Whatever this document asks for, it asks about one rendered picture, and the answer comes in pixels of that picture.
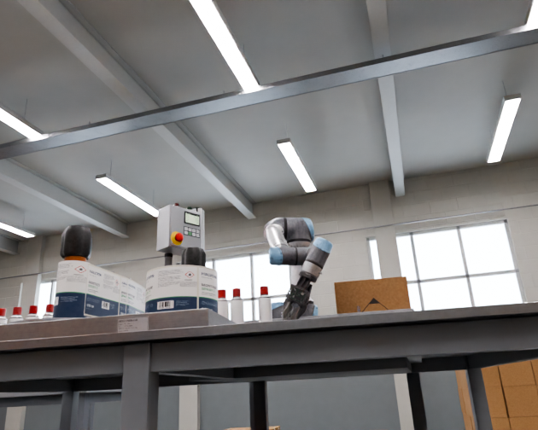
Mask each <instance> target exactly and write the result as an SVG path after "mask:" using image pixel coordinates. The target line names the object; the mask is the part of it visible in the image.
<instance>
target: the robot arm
mask: <svg viewBox="0 0 538 430"><path fill-rule="evenodd" d="M263 235H264V237H265V239H266V241H268V243H269V245H270V249H269V263H270V264H271V265H277V266H280V265H291V286H290V288H289V291H288V293H287V294H286V298H285V300H284V302H273V303H272V319H274V318H282V313H283V320H288V317H290V320H295V319H299V318H300V317H308V316H318V315H319V310H318V307H317V306H316V305H315V304H314V302H313V300H312V299H311V297H310V294H311V291H312V286H313V285H312V284H310V282H314V283H315V282H316V281H317V279H318V278H319V274H320V275H322V272H321V271H322V269H323V268H324V266H325V263H326V261H327V259H328V257H329V255H330V253H331V249H332V248H333V245H332V243H331V242H330V241H327V240H326V239H324V238H321V237H318V238H316V240H315V241H314V243H313V245H312V247H309V246H310V245H311V241H313V240H314V228H313V223H312V221H311V219H309V218H274V219H272V220H271V221H269V222H268V223H267V224H266V226H265V227H264V230H263ZM290 290H291V292H290ZM289 292H290V293H289Z"/></svg>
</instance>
